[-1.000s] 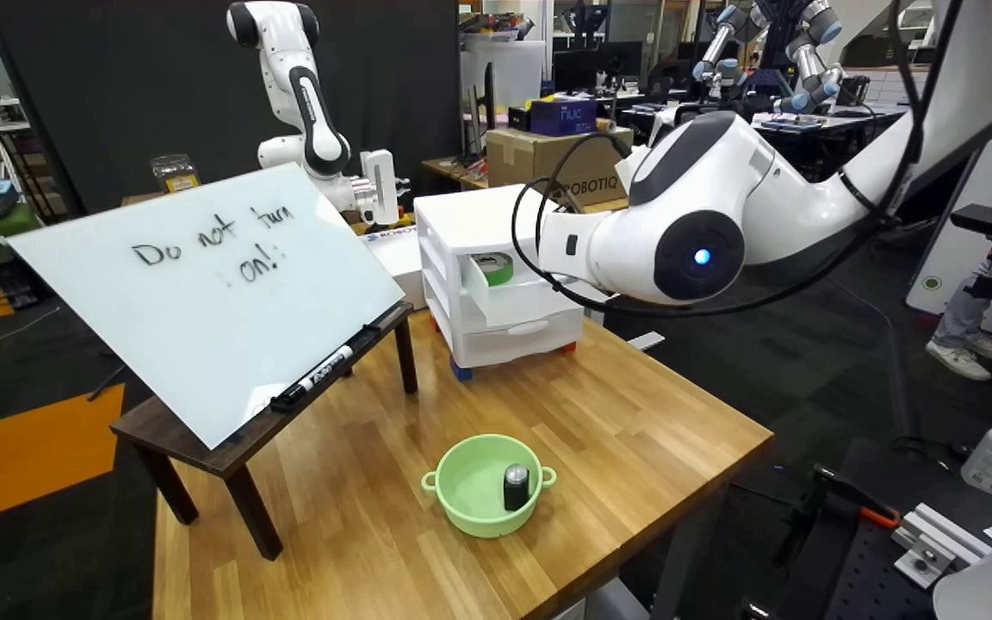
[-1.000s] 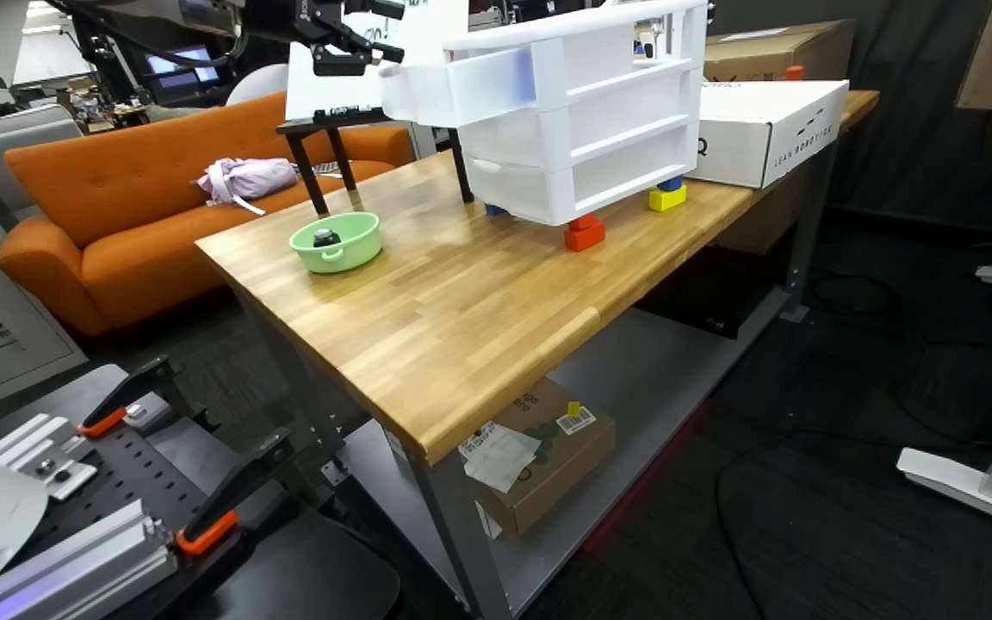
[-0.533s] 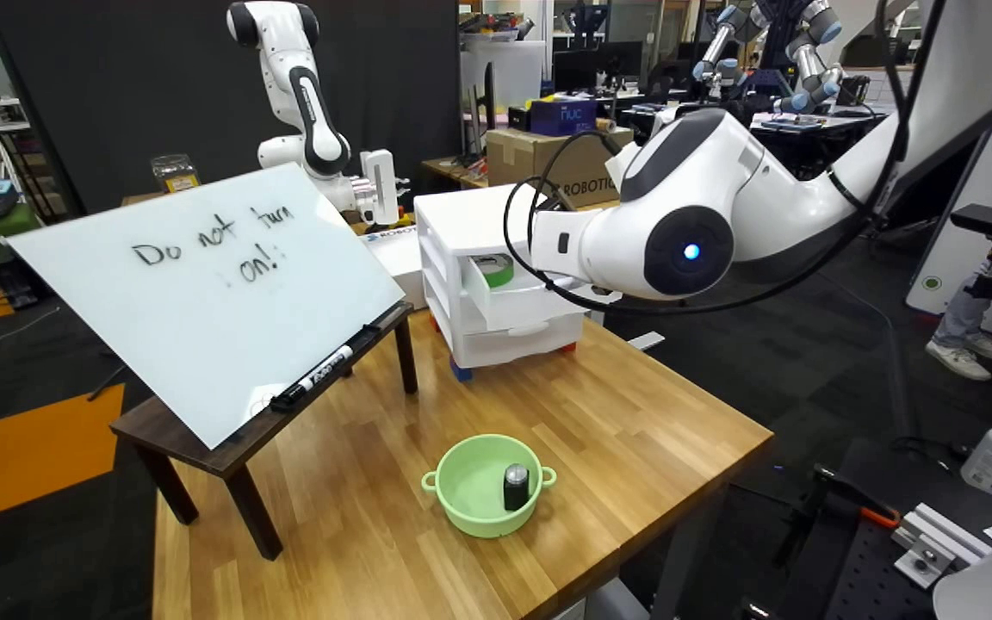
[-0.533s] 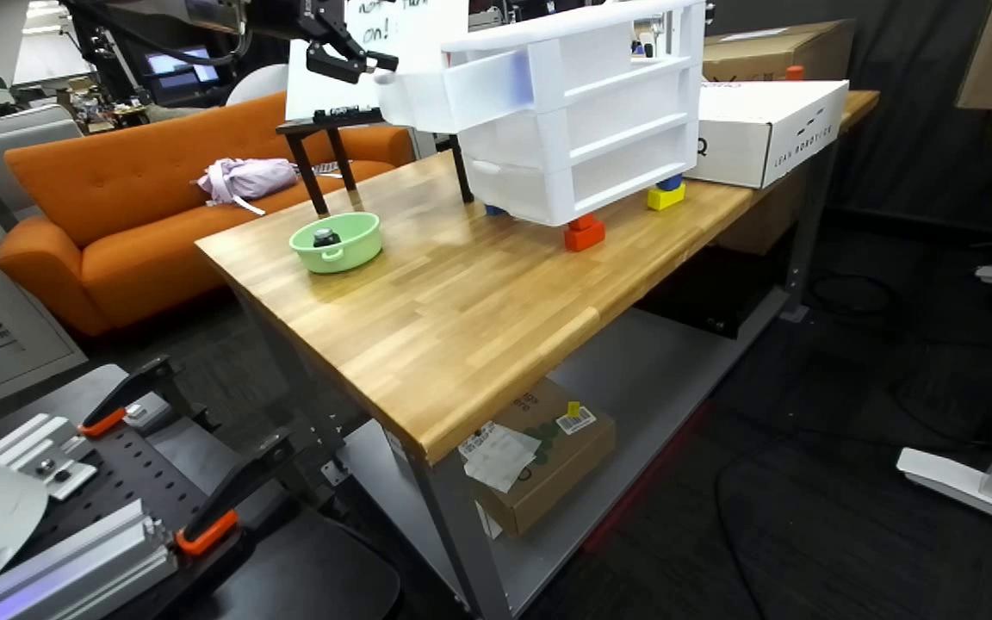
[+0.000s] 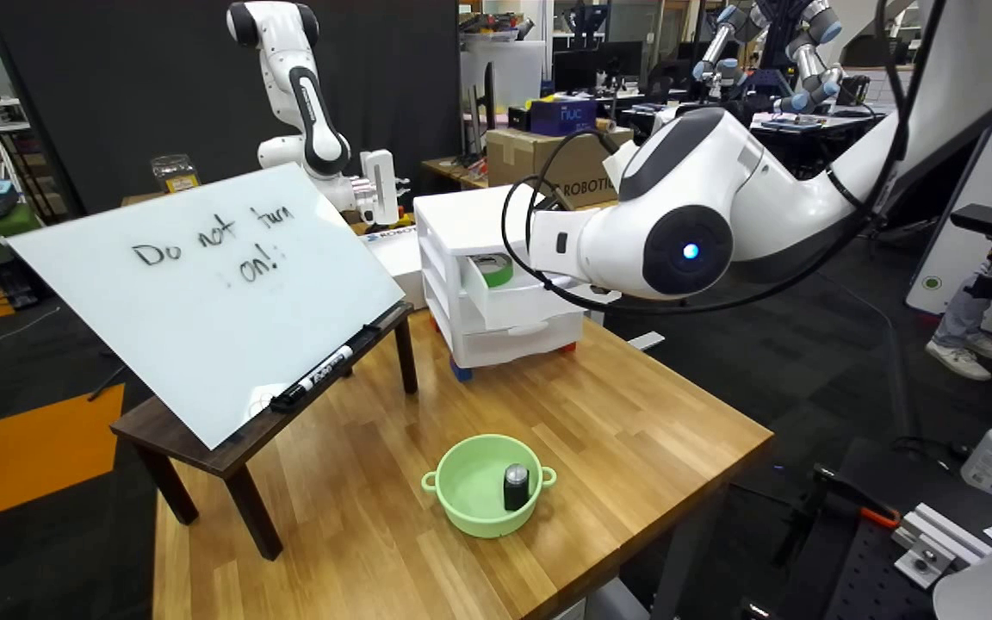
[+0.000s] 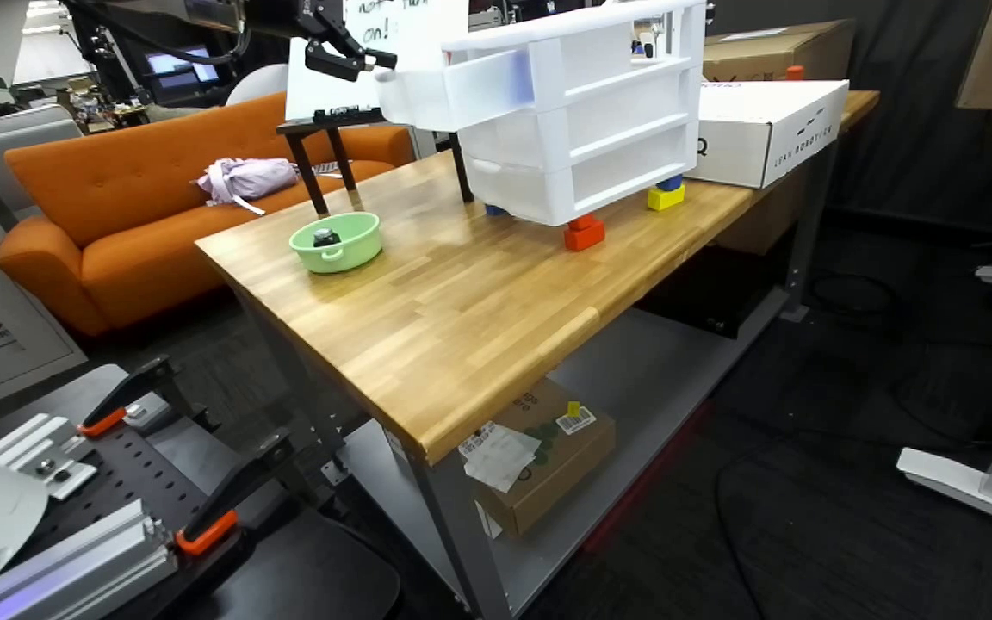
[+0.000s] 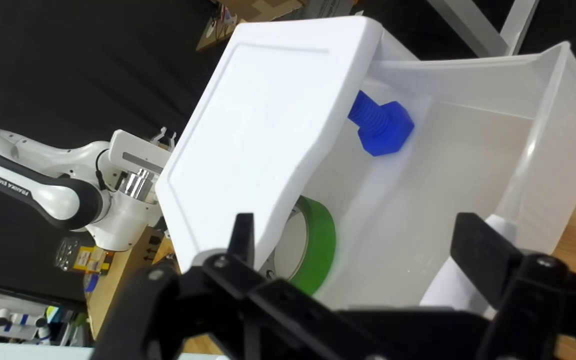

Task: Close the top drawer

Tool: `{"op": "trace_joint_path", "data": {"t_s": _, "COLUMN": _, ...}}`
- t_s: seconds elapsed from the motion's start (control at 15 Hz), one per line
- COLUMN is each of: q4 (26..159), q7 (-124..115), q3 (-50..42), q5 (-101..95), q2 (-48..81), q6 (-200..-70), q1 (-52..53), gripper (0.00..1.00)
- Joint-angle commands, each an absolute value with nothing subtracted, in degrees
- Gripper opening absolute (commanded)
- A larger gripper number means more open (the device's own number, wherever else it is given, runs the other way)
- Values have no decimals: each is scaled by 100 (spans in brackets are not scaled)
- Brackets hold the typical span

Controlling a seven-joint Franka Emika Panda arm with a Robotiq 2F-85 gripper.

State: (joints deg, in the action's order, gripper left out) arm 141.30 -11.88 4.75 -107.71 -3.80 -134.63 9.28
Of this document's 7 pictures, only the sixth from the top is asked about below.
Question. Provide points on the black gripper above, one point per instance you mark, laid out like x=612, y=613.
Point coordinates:
x=310, y=21

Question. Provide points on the white translucent plastic drawer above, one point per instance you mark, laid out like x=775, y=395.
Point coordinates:
x=634, y=104
x=634, y=160
x=450, y=93

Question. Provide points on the white round chair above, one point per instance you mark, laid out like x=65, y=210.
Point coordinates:
x=260, y=83

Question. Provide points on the dark wooden small table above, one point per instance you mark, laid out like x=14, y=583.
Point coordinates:
x=310, y=170

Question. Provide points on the blue plastic toy bolt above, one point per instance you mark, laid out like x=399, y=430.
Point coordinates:
x=518, y=77

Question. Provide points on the lavender crumpled cloth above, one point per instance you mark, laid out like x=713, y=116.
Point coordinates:
x=246, y=175

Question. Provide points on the open laptop screen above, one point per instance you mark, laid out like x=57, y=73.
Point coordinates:
x=184, y=70

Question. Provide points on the black grey cylinder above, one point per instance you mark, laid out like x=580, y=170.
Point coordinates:
x=325, y=237

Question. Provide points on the green plastic bowl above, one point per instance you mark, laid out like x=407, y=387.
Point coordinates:
x=355, y=244

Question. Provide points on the blue toy block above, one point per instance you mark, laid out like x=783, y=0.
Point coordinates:
x=496, y=210
x=669, y=180

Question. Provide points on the red toy block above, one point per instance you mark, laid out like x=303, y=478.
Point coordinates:
x=585, y=236

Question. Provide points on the orange sofa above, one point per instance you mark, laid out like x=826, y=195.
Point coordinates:
x=118, y=263

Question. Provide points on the yellow toy block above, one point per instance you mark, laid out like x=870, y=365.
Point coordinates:
x=666, y=199

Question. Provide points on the cluttered grey workbench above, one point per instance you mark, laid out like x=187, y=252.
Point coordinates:
x=8, y=126

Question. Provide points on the white flat cardboard box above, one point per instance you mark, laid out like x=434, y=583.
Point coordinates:
x=764, y=140

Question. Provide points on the brown cardboard box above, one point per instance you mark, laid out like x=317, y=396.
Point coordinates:
x=775, y=51

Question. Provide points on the black box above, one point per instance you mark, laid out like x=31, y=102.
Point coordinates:
x=698, y=292

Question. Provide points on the wooden work table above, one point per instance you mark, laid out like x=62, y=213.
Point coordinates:
x=634, y=374

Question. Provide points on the small orange object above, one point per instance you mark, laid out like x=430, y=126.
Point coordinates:
x=794, y=70

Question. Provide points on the white paper sheet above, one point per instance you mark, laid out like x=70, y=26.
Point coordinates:
x=502, y=455

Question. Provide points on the white printed sign panel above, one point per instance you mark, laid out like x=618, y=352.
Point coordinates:
x=2, y=333

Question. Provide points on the labelled cardboard box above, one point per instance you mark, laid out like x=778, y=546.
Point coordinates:
x=567, y=467

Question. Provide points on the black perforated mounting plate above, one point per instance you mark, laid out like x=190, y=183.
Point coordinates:
x=154, y=483

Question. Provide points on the wooden side table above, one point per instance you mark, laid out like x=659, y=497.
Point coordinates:
x=860, y=104

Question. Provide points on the long aluminium extrusion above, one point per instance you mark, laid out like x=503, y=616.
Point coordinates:
x=70, y=563

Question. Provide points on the white desk leg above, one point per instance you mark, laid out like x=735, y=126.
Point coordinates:
x=954, y=477

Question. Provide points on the white plastic drawer cabinet frame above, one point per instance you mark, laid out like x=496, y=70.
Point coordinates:
x=550, y=140

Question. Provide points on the short aluminium extrusion bracket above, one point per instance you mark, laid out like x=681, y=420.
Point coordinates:
x=25, y=435

